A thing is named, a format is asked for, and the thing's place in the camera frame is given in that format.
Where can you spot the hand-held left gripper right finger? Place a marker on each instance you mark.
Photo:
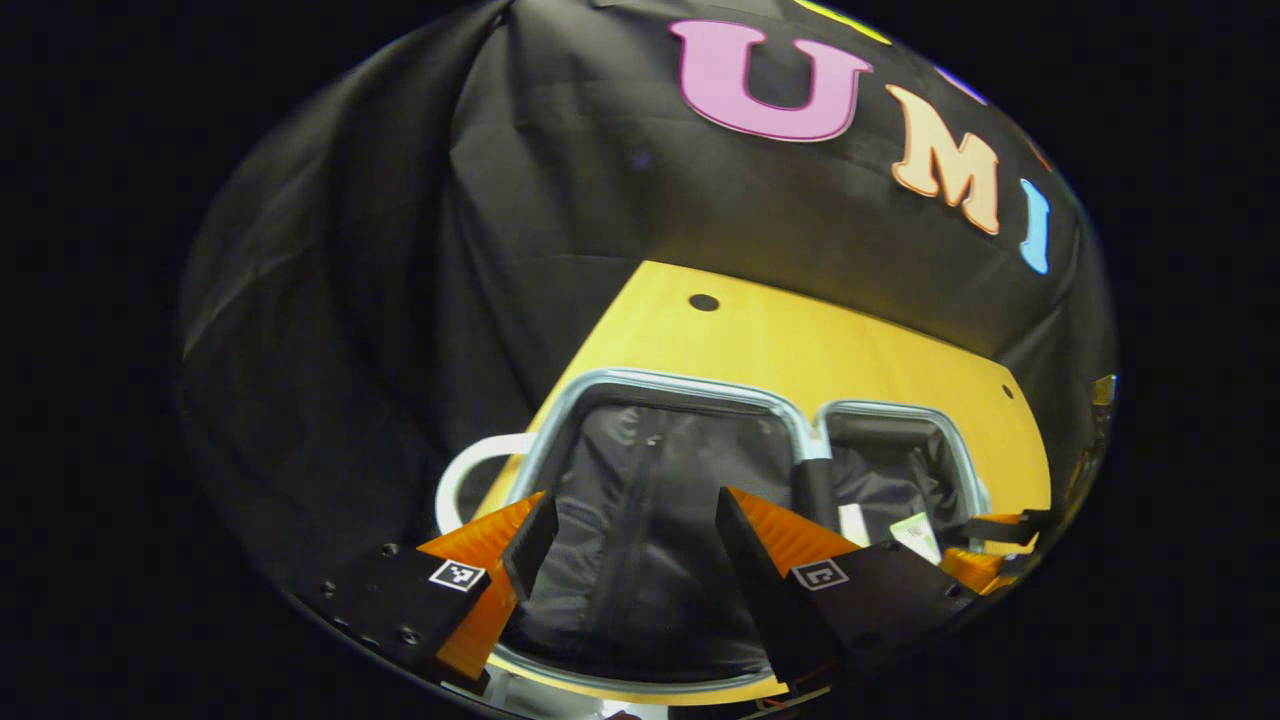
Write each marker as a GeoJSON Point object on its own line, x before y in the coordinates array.
{"type": "Point", "coordinates": [755, 580]}

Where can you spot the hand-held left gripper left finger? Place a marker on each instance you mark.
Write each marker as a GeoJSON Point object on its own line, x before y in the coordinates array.
{"type": "Point", "coordinates": [530, 545]}

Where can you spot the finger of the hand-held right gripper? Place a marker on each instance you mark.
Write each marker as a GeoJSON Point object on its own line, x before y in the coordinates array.
{"type": "Point", "coordinates": [1000, 528]}
{"type": "Point", "coordinates": [990, 570]}

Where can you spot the pale green sachet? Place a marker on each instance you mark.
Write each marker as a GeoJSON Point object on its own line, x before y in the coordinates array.
{"type": "Point", "coordinates": [915, 535]}

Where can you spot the small white packet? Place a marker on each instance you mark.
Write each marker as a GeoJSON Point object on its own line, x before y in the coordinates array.
{"type": "Point", "coordinates": [853, 525]}

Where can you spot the black backdrop cloth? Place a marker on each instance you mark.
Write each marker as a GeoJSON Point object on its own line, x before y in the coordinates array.
{"type": "Point", "coordinates": [400, 250]}

